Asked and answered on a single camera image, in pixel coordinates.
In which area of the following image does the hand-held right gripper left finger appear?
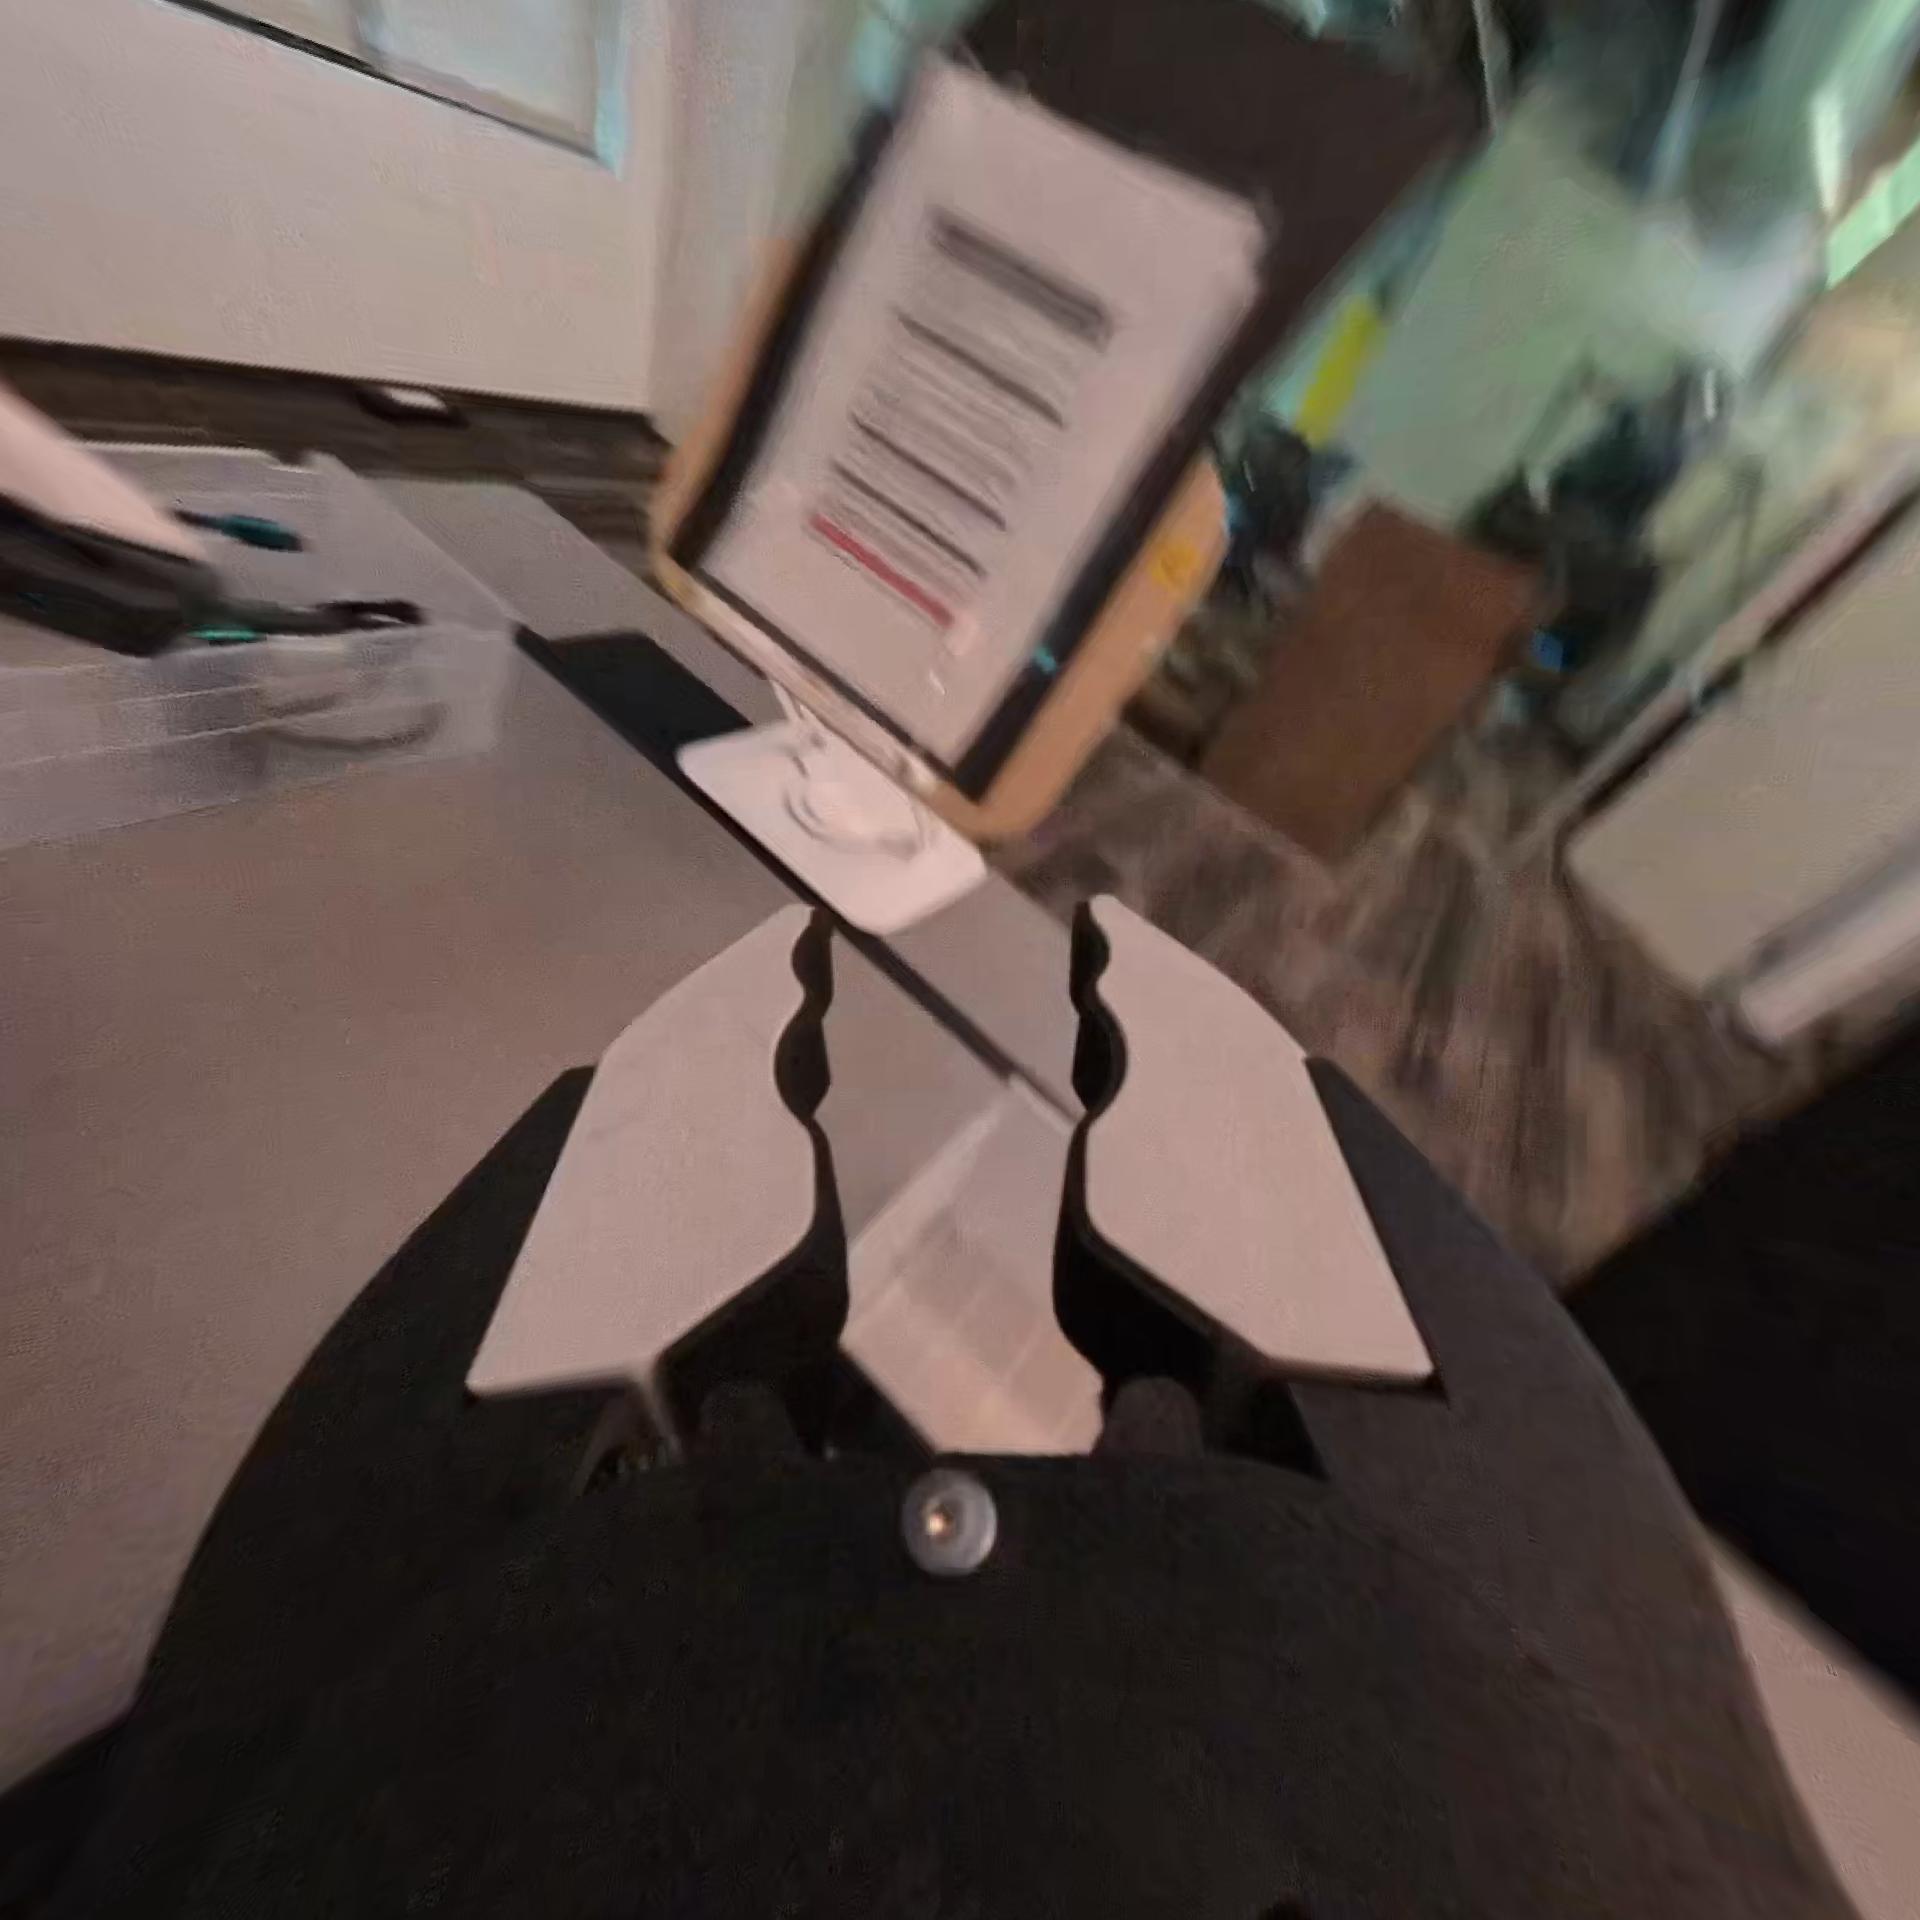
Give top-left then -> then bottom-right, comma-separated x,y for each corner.
467,903 -> 843,1405

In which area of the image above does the clear plastic bin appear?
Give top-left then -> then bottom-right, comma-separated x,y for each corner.
816,1100 -> 1115,1461

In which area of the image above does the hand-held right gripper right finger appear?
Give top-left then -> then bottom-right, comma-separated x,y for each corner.
1052,898 -> 1433,1388

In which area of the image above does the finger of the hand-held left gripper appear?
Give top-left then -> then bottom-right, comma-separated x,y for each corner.
0,382 -> 208,574

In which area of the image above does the clear plastic storage box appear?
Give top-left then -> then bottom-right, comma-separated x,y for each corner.
0,451 -> 520,856

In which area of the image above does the black flat panel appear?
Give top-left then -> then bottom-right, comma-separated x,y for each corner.
515,631 -> 779,821

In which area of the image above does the tall brown cardboard box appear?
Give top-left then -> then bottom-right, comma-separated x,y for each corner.
1200,504 -> 1548,864

